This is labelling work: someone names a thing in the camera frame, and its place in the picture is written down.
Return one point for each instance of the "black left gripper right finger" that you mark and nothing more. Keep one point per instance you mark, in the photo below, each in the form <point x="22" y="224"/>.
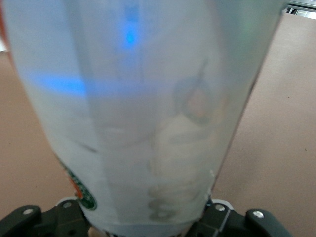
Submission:
<point x="222" y="222"/>

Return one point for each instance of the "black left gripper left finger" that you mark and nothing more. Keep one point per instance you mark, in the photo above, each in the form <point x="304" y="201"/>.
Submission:
<point x="49" y="222"/>

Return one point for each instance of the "silver tennis ball can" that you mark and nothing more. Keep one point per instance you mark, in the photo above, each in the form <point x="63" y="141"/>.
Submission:
<point x="148" y="111"/>

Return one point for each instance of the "aluminium frame profile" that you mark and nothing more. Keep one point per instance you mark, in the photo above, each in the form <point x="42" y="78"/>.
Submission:
<point x="303" y="6"/>

